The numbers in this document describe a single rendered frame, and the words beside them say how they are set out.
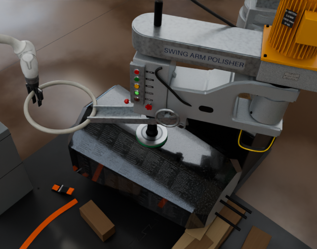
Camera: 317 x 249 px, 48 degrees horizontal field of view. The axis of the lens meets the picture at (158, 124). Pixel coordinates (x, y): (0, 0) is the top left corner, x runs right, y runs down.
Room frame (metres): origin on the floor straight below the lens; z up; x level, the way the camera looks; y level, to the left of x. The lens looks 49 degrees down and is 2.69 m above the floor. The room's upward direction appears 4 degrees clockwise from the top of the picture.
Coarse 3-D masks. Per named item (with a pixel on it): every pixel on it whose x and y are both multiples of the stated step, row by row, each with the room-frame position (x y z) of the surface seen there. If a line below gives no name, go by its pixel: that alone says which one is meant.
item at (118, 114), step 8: (96, 112) 1.67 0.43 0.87; (104, 112) 1.66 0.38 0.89; (112, 112) 1.65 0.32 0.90; (120, 112) 1.64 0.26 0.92; (128, 112) 1.63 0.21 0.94; (96, 120) 1.57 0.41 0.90; (104, 120) 1.56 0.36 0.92; (112, 120) 1.55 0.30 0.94; (120, 120) 1.54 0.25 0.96; (128, 120) 1.53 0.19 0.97; (136, 120) 1.52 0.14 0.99; (144, 120) 1.51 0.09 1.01; (152, 120) 1.50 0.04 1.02; (160, 120) 1.49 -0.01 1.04; (176, 120) 1.47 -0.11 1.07
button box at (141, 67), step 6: (132, 66) 1.45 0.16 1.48; (138, 66) 1.45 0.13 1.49; (144, 66) 1.45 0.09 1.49; (132, 72) 1.45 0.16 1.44; (144, 72) 1.44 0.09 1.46; (132, 78) 1.45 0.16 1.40; (144, 78) 1.44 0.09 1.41; (132, 84) 1.45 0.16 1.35; (144, 84) 1.45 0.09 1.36; (132, 90) 1.45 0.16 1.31; (138, 90) 1.44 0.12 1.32; (144, 90) 1.45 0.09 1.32; (132, 96) 1.45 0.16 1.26; (138, 96) 1.44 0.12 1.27; (144, 96) 1.45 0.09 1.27; (132, 102) 1.45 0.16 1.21; (138, 102) 1.44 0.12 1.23
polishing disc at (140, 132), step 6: (138, 126) 1.60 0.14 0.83; (144, 126) 1.60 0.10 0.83; (162, 126) 1.62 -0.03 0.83; (138, 132) 1.55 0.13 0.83; (144, 132) 1.55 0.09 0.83; (162, 132) 1.56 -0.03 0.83; (138, 138) 1.50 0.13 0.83; (144, 138) 1.50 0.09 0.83; (150, 138) 1.50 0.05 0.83; (156, 138) 1.51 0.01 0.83; (162, 138) 1.51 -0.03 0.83; (150, 144) 1.45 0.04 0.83; (156, 144) 1.46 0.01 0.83
